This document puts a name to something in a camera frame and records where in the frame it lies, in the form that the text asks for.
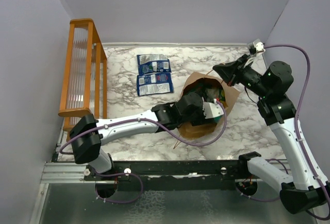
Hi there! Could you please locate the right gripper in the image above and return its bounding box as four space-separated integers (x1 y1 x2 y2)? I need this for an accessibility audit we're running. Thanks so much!
214 54 271 98

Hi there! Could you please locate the brown paper bag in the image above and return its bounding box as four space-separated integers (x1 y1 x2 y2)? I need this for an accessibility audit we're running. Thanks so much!
178 72 240 140

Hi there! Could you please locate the blue snack bag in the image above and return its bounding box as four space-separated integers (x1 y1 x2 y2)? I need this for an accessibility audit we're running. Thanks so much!
137 54 172 76
137 73 174 96

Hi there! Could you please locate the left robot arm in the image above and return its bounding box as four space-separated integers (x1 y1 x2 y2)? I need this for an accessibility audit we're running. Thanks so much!
69 93 223 180

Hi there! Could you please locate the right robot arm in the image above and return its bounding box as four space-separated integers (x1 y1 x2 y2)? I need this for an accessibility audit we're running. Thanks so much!
212 54 329 214

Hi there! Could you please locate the green yellow snack bag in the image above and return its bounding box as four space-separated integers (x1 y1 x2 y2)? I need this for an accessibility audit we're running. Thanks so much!
200 84 227 108

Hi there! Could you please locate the teal snack packet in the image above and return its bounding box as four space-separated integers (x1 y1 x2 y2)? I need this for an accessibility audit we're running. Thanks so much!
213 115 222 123

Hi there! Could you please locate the wooden dish rack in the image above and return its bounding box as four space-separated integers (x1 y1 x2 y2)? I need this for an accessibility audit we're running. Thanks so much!
58 18 107 132

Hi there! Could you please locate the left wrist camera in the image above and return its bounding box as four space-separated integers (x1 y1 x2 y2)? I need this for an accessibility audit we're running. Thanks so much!
203 99 224 119

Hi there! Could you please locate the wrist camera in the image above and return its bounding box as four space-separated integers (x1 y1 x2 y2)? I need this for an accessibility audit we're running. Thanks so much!
245 39 266 66
203 99 224 119

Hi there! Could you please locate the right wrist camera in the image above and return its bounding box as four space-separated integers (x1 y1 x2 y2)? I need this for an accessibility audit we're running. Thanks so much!
245 39 266 66

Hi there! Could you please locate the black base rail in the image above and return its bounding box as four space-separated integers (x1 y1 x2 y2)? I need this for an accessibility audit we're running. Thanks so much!
84 155 252 192

